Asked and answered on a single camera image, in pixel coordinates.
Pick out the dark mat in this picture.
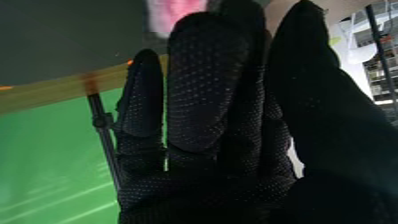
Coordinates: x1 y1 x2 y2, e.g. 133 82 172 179
0 0 170 87

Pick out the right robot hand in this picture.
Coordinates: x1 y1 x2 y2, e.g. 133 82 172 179
113 0 398 224

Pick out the black stand pole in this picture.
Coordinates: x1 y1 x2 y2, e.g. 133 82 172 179
85 93 124 193

